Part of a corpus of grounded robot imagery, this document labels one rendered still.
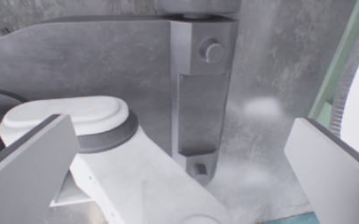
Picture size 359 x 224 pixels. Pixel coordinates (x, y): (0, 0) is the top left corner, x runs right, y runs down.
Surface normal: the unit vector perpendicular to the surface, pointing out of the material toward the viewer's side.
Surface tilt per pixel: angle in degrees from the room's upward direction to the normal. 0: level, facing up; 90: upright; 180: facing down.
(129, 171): 90
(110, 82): 0
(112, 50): 0
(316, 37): 0
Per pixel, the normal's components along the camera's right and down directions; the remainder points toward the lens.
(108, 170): 0.01, -0.85
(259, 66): 0.18, 0.51
